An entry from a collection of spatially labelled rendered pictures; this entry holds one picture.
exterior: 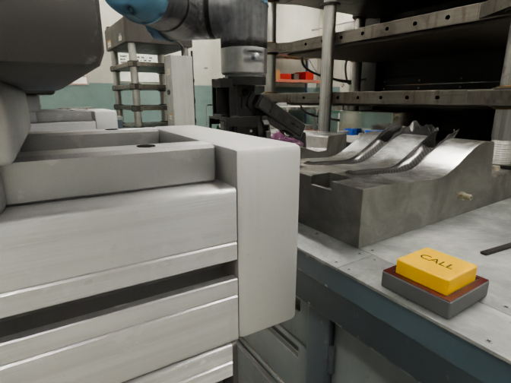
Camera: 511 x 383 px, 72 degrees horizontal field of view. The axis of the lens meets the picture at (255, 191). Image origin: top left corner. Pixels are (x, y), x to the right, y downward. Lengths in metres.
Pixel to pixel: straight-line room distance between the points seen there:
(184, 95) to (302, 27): 5.82
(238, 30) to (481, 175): 0.53
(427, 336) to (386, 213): 0.21
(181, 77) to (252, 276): 4.87
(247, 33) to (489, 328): 0.48
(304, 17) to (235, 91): 9.78
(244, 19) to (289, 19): 9.42
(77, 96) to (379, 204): 7.38
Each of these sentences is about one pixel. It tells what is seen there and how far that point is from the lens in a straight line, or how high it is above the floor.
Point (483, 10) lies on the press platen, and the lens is 1.34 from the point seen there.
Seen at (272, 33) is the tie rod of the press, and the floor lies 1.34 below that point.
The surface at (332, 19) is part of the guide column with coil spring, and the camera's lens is 1.69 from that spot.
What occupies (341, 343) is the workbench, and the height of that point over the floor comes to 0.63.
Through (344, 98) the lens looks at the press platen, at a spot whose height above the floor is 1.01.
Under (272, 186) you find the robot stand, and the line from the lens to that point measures 0.15.
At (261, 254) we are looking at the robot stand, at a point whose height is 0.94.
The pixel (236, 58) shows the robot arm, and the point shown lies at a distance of 0.57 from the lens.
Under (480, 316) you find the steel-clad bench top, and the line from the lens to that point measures 0.44.
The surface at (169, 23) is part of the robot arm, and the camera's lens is 0.54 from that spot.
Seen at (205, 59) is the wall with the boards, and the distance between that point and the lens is 8.56.
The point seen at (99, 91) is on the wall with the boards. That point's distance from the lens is 7.79.
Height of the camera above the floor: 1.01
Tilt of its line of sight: 15 degrees down
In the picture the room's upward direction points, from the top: straight up
